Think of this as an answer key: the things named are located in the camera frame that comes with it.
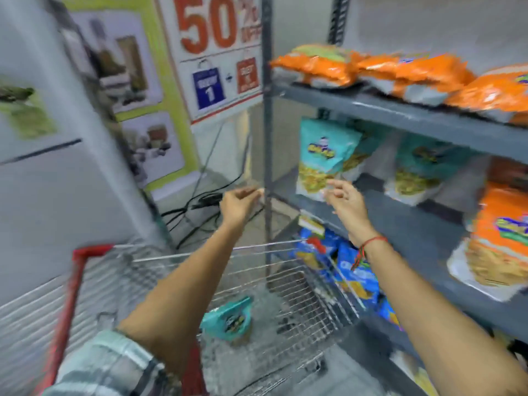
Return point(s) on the person's left hand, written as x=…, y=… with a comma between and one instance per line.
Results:
x=234, y=208

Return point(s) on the person's right hand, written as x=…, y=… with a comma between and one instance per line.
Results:
x=349, y=206

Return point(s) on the person's left fingers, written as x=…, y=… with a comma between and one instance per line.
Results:
x=249, y=193

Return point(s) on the person's right fingers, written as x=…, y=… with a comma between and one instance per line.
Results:
x=336, y=189

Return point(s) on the person's left forearm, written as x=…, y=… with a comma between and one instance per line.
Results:
x=185, y=292

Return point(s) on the person's right forearm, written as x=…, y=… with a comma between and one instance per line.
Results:
x=433, y=321

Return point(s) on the shelf price tag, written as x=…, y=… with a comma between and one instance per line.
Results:
x=311, y=225

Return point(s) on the black power adapter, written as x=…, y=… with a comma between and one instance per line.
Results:
x=206, y=200

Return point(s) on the blue snack packet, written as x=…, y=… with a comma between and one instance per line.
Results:
x=387, y=311
x=363, y=280
x=307, y=257

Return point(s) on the grey metal shelving rack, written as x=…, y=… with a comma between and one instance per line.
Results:
x=412, y=115

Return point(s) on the orange snack packet green top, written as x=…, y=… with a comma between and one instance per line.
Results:
x=321, y=65

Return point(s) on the small teal snack packet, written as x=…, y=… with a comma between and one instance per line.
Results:
x=227, y=319

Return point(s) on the white sale sign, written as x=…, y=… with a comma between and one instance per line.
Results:
x=214, y=57

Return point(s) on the green bordered poster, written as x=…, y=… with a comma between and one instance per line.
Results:
x=165, y=78

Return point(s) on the large orange snack packet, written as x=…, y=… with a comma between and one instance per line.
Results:
x=499, y=247

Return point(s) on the yellow white snack packet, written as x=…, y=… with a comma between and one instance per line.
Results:
x=414, y=373

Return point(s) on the plaid shirt sleeve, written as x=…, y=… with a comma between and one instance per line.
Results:
x=107, y=367

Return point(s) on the green sticker on refrigerator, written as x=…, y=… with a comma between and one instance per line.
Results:
x=29, y=115

